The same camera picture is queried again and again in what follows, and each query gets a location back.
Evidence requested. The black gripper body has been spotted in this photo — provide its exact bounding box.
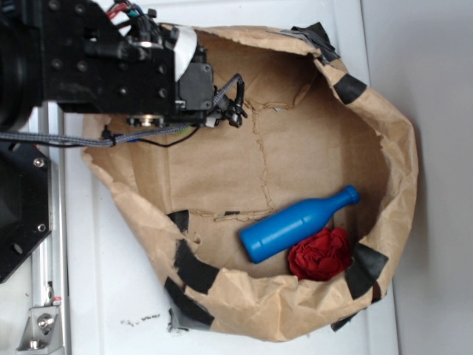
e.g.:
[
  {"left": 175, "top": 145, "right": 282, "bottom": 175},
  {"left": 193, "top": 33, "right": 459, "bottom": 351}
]
[{"left": 36, "top": 0, "right": 216, "bottom": 129}]

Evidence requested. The green plush animal toy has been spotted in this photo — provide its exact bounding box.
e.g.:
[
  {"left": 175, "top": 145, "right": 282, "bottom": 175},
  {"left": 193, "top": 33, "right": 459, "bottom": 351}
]
[{"left": 174, "top": 125, "right": 196, "bottom": 137}]

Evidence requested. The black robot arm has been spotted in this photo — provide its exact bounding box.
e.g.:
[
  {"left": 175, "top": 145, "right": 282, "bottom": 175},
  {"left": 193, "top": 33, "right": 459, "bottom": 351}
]
[{"left": 1, "top": 1, "right": 215, "bottom": 130}]

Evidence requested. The blue plastic bottle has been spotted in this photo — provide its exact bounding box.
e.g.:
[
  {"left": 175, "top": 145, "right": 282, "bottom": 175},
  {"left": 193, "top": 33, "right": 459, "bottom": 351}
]
[{"left": 239, "top": 185, "right": 360, "bottom": 263}]

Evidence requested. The red crumpled cloth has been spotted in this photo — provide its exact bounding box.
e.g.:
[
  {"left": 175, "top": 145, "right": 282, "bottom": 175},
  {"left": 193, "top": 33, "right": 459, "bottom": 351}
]
[{"left": 287, "top": 227, "right": 352, "bottom": 282}]

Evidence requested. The grey braided cable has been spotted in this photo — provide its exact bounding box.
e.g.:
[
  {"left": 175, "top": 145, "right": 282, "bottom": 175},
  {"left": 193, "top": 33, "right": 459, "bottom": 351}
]
[{"left": 0, "top": 73, "right": 247, "bottom": 148}]

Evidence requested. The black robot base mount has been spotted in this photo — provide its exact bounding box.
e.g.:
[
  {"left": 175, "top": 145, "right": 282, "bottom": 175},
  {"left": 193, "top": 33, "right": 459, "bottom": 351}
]
[{"left": 1, "top": 142, "right": 50, "bottom": 283}]

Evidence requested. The brown paper bag enclosure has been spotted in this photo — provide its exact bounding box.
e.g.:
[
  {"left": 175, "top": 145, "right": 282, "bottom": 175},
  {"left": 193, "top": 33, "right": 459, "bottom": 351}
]
[{"left": 83, "top": 27, "right": 418, "bottom": 341}]

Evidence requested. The aluminium extrusion rail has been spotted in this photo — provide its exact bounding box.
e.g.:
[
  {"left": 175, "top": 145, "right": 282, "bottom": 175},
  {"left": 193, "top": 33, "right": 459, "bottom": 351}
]
[{"left": 26, "top": 101, "right": 71, "bottom": 355}]

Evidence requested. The metal corner bracket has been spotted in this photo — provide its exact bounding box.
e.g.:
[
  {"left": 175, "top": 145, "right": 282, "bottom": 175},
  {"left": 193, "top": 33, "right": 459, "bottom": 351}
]
[{"left": 16, "top": 305, "right": 64, "bottom": 354}]

